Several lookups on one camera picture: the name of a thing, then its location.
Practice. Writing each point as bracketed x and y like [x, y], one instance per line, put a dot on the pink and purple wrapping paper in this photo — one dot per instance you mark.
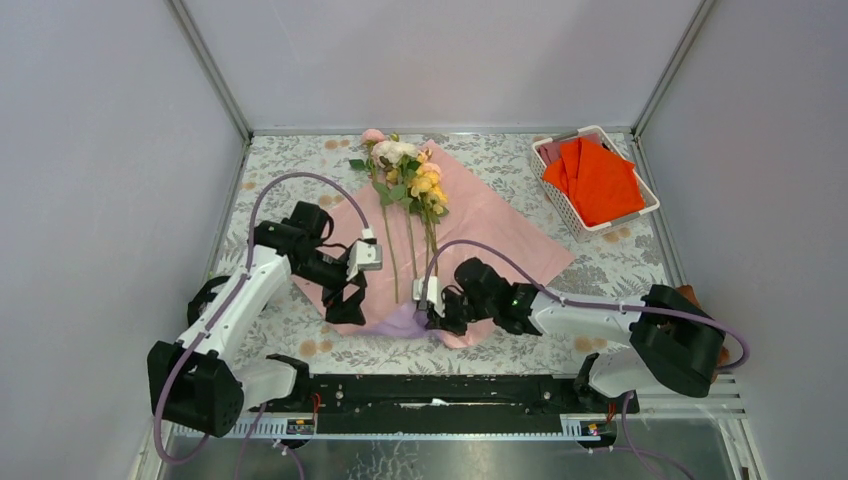
[476, 212]

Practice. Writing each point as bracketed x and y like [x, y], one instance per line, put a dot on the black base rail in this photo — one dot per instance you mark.
[514, 405]

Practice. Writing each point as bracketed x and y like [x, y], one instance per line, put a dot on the pink fake flower stem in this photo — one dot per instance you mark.
[369, 139]

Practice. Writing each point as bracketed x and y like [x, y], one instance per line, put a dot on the yellow fake flower bunch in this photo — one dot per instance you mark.
[416, 186]

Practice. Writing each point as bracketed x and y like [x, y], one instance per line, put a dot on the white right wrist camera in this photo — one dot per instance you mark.
[427, 296]

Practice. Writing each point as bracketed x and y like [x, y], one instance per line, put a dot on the brown cloth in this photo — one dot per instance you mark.
[689, 293]

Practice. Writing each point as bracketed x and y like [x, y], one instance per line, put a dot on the white fake flower stem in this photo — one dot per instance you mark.
[397, 159]

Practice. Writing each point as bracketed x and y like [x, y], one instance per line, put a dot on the orange folded paper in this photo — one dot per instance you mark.
[600, 184]

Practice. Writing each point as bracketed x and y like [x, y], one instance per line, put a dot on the floral patterned tablecloth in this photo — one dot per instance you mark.
[281, 170]

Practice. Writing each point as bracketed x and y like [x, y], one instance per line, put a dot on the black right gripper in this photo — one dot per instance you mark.
[446, 323]

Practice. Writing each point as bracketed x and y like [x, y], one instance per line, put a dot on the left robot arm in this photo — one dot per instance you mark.
[194, 381]

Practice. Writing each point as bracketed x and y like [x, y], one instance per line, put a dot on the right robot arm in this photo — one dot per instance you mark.
[667, 340]

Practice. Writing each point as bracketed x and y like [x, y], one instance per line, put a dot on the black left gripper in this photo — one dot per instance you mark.
[348, 311]

